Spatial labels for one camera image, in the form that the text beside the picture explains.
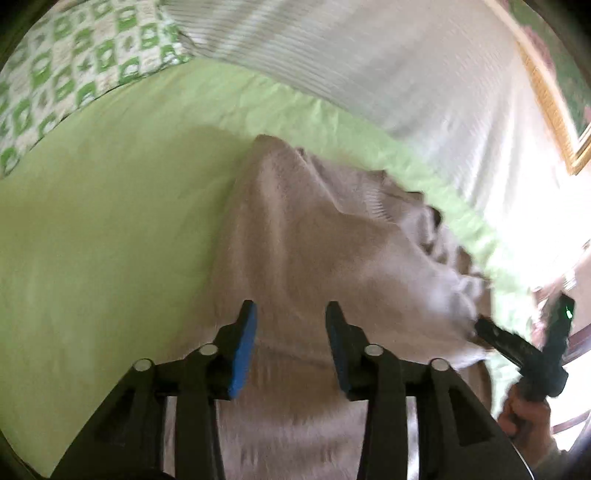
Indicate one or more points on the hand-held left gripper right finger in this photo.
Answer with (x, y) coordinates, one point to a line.
(337, 350)

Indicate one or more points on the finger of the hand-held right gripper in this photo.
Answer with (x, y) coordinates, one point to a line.
(505, 339)

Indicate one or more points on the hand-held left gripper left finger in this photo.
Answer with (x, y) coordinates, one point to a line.
(242, 350)

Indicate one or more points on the grey-beige knit sweater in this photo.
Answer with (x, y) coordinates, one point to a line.
(300, 230)

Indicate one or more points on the person's right forearm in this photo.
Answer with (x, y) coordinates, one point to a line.
(549, 464)

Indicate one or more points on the person's right hand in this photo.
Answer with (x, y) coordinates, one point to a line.
(526, 417)

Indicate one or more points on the light green bed sheet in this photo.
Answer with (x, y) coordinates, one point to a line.
(115, 207)

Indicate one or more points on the white striped bolster pillow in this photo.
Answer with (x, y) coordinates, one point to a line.
(323, 55)

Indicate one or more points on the green checked leaf-print pillow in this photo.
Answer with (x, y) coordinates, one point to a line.
(69, 60)

